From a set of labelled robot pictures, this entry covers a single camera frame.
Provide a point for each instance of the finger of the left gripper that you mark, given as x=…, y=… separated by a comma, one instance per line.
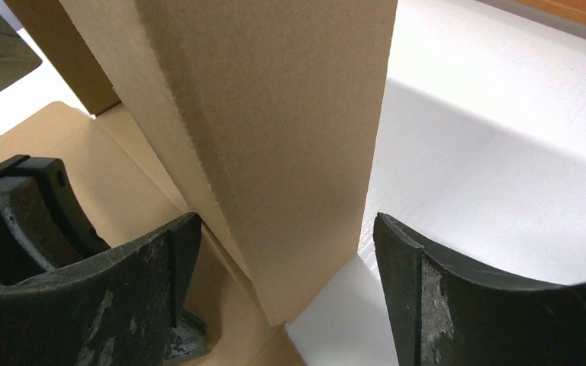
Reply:
x=60, y=201
x=30, y=241

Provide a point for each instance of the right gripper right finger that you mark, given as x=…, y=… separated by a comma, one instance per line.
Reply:
x=446, y=308

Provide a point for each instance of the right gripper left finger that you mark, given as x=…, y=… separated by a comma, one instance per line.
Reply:
x=124, y=306

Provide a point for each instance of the brown cardboard box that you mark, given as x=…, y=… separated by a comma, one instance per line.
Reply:
x=258, y=116

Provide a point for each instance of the orange wooden shelf rack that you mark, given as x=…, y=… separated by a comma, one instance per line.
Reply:
x=567, y=15

